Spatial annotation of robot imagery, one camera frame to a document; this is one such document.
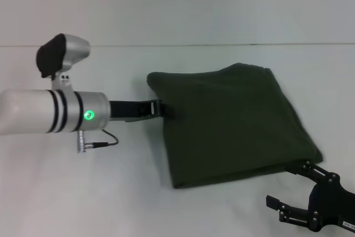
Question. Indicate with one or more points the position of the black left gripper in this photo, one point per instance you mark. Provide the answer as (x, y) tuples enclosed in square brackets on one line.
[(127, 110)]

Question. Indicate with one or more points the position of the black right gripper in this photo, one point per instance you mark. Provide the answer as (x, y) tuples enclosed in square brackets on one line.
[(330, 203)]

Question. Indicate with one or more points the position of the dark green t-shirt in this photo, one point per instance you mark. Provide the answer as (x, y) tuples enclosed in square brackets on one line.
[(235, 126)]

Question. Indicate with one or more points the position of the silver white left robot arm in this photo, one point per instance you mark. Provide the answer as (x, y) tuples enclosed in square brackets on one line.
[(50, 112)]

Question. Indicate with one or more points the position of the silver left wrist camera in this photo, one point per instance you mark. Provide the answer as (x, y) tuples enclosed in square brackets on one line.
[(61, 54)]

